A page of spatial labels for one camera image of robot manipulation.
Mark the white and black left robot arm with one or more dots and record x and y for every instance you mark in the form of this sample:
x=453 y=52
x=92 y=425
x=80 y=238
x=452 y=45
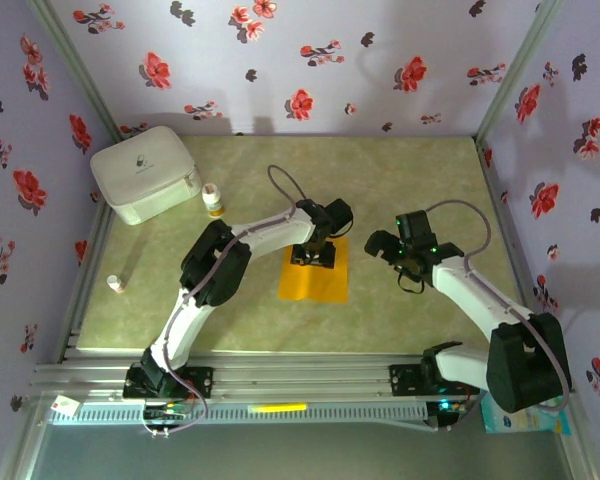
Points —
x=275 y=232

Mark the small white vial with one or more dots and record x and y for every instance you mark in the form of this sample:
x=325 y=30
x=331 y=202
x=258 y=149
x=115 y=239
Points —
x=115 y=283

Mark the white tag with red mark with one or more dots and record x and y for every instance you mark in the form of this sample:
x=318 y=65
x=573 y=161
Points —
x=65 y=404

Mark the aluminium frame post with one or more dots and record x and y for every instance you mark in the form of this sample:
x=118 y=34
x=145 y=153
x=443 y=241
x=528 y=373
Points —
x=77 y=70
x=517 y=70

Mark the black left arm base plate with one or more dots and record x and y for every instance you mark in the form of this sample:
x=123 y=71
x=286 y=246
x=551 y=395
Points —
x=200 y=380

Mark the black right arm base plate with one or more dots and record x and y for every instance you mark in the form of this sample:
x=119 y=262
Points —
x=405 y=380

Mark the blue wet wipes packet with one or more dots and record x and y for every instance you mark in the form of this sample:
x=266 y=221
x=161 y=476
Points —
x=500 y=425

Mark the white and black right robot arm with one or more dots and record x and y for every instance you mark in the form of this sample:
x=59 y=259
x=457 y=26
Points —
x=470 y=295

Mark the aluminium side rail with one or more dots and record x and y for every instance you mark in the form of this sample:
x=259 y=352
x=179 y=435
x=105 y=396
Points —
x=502 y=200
x=80 y=300

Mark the yellow marker pen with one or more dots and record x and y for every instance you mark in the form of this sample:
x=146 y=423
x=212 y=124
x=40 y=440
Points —
x=277 y=407

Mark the orange paper sheet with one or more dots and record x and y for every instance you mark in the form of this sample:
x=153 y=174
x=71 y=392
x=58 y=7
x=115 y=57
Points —
x=310 y=285

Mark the white zip pouch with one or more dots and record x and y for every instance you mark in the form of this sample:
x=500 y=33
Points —
x=140 y=175

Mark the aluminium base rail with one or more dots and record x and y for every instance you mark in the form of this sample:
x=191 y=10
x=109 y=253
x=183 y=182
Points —
x=300 y=375

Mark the white pill bottle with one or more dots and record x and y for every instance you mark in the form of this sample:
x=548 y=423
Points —
x=213 y=200

